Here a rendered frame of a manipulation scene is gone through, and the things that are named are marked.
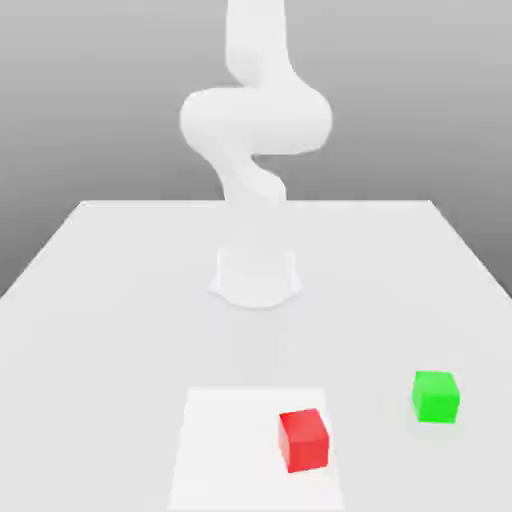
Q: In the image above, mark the small red cube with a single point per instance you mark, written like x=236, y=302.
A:
x=304, y=442

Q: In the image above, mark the small green cube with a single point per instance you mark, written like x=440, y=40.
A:
x=436, y=398

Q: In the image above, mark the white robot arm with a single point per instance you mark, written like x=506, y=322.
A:
x=256, y=120

